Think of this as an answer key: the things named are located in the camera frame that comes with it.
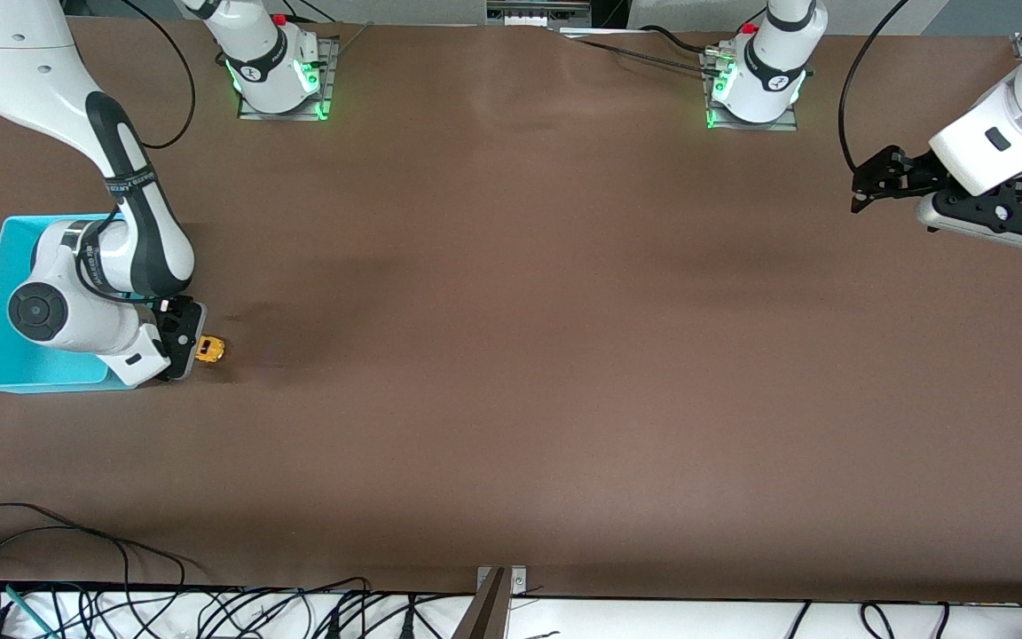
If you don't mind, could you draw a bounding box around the grey power strip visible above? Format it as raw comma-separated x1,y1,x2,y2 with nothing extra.
486,0,594,28

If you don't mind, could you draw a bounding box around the grey slanted metal bar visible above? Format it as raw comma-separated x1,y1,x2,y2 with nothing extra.
451,568,512,639

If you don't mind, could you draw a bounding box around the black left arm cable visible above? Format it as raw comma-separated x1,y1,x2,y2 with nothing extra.
839,0,911,174

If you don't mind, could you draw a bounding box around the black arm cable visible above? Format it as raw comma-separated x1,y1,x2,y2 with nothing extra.
121,0,198,150
839,0,911,174

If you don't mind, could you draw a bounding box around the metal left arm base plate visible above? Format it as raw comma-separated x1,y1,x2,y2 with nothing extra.
702,49,800,132

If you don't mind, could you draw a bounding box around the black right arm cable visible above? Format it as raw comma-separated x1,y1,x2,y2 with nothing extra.
121,0,198,150

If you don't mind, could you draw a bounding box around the thick black base cable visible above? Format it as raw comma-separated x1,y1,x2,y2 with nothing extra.
635,25,721,58

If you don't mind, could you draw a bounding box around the thin grey cable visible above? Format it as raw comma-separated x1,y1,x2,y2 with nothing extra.
555,30,712,77

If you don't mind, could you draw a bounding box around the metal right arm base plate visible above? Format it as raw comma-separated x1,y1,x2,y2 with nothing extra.
238,35,340,122

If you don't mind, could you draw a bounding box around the black curled cable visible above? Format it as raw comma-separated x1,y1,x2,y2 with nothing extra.
860,602,899,639

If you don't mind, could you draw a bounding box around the metal table edge bracket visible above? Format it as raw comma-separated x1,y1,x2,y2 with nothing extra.
476,565,530,597

